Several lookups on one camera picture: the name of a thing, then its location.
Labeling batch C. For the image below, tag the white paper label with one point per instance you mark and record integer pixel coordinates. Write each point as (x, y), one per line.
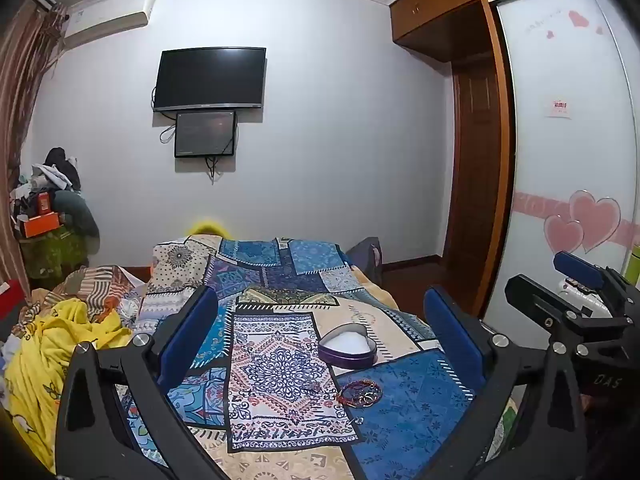
(559, 108)

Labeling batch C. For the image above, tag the brown striped curtain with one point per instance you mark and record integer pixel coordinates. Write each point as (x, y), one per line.
(20, 110)

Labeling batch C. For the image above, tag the purple heart-shaped tin box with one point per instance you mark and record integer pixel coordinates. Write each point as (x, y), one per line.
(347, 352)

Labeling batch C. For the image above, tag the purple bag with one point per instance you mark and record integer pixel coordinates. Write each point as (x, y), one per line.
(367, 260)

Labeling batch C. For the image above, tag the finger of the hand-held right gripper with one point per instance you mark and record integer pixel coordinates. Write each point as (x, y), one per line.
(540, 305)
(575, 266)

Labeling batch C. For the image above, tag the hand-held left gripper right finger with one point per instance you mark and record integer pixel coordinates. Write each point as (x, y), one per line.
(452, 331)

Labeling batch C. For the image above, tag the yellow plush object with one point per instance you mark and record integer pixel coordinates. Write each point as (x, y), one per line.
(207, 227)

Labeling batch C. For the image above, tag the small black wall monitor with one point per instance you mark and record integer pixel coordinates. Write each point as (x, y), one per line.
(205, 132)

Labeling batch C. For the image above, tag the brown wooden door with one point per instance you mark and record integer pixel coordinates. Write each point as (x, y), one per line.
(475, 160)

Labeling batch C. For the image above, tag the orange box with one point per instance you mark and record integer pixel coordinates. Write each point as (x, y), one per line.
(42, 225)

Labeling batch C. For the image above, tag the white air conditioner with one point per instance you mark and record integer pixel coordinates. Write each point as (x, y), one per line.
(107, 17)

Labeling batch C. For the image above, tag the pile of clothes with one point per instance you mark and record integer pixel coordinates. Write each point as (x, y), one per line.
(65, 200)

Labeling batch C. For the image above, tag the black wall television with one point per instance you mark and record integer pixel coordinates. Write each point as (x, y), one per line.
(210, 77)

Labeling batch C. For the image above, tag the yellow blanket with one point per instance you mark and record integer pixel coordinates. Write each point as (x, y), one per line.
(50, 355)

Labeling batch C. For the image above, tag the green bottle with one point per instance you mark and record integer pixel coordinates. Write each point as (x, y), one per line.
(636, 265)

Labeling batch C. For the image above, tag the wooden overhead cabinets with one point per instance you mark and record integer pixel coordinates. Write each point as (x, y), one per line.
(430, 10)

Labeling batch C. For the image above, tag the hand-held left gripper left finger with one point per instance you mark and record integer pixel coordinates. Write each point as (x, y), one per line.
(190, 331)

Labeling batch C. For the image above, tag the blue patchwork bedspread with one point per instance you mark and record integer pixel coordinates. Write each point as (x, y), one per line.
(280, 310)

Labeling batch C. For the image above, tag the orange striped blanket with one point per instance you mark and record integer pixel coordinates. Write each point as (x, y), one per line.
(95, 285)

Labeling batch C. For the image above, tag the white sliding wardrobe door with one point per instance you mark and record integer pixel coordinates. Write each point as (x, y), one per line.
(565, 160)

